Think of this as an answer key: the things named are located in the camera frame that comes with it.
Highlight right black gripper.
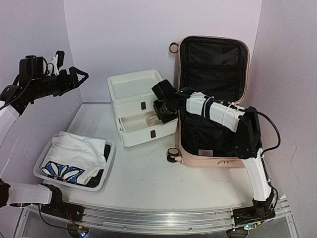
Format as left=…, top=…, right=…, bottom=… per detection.
left=152, top=100, right=177, bottom=124

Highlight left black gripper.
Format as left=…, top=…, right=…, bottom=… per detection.
left=29, top=65, right=88, bottom=99

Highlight white plastic drawer unit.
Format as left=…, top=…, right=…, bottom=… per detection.
left=107, top=69, right=178, bottom=147

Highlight pink hard-shell suitcase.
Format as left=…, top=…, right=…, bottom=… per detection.
left=169, top=36, right=249, bottom=168

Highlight white blue print t-shirt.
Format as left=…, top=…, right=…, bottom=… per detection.
left=41, top=131, right=106, bottom=185

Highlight white perforated plastic basket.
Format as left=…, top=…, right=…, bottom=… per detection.
left=33, top=133, right=116, bottom=191

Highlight black jeans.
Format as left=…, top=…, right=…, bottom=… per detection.
left=86, top=144, right=111, bottom=188

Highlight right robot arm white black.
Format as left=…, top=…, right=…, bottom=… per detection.
left=152, top=79, right=278, bottom=230

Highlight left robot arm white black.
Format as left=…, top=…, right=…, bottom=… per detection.
left=0, top=51, right=89, bottom=221

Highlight pink flat card box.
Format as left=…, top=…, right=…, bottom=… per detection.
left=198, top=149, right=213, bottom=157

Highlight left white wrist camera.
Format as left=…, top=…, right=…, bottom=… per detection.
left=48, top=51, right=65, bottom=76

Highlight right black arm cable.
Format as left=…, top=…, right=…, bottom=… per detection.
left=252, top=110, right=282, bottom=156

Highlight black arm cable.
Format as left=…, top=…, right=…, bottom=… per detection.
left=252, top=110, right=282, bottom=156
left=38, top=205, right=77, bottom=230

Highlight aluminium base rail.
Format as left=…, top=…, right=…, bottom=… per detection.
left=14, top=195, right=299, bottom=238

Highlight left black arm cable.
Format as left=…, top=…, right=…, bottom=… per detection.
left=38, top=205, right=77, bottom=230

